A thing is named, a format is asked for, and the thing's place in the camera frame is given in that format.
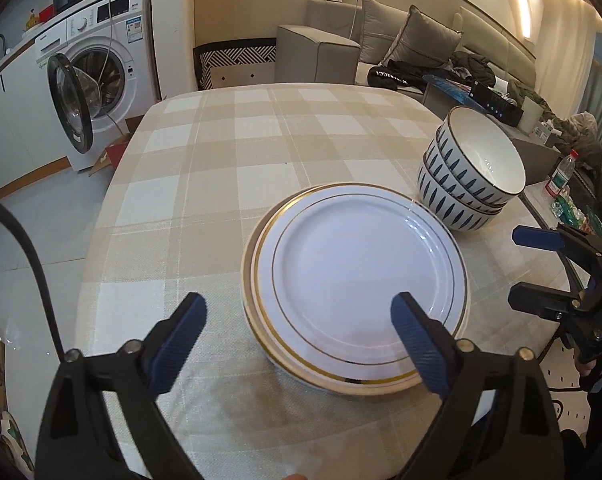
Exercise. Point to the white bowl blue leaf pattern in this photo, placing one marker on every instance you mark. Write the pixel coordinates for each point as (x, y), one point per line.
(441, 175)
(481, 150)
(451, 215)
(432, 176)

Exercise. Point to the dark jacket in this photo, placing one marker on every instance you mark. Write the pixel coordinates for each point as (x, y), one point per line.
(473, 67)

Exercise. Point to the person's right hand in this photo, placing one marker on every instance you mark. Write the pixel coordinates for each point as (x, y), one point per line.
(585, 367)

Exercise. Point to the green snack packet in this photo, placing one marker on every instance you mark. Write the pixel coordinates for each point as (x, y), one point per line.
(568, 210)

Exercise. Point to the beige checked tablecloth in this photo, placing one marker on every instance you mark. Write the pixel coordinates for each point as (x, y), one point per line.
(206, 160)

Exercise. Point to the yellow toy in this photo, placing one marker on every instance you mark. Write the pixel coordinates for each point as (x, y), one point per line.
(32, 20)

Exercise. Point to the white tissue pack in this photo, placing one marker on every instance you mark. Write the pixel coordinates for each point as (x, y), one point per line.
(546, 135)

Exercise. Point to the grey clothing heap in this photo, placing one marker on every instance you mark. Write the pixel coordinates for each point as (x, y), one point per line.
(581, 135)

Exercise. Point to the black cardboard box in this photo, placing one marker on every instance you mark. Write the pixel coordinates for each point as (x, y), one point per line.
(496, 105)

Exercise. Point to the grey throw pillow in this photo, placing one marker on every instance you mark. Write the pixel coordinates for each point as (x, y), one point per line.
(426, 40)
(381, 25)

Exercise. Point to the green patterned cloth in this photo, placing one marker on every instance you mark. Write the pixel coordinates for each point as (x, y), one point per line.
(18, 445)

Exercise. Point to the white washing machine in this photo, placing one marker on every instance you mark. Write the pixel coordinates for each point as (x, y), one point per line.
(126, 60)

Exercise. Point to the white plate gold rim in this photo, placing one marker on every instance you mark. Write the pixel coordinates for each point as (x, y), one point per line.
(276, 356)
(356, 270)
(245, 280)

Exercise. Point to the red cap water bottle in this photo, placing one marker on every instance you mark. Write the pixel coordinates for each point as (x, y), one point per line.
(561, 175)

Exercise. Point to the red cardboard box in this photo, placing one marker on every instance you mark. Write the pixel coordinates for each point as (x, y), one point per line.
(117, 157)

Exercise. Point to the white kitchen base cabinet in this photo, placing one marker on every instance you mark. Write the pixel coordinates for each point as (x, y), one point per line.
(16, 125)

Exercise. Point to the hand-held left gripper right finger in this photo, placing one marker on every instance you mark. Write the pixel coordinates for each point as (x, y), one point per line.
(418, 345)

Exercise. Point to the black printed garment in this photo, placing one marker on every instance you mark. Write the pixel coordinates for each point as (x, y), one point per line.
(396, 76)

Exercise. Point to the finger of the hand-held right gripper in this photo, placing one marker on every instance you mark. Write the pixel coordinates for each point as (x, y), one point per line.
(536, 302)
(536, 237)

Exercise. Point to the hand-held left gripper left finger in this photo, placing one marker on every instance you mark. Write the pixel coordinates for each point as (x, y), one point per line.
(178, 345)

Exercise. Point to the grey sofa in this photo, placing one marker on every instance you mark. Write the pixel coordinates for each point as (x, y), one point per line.
(311, 55)

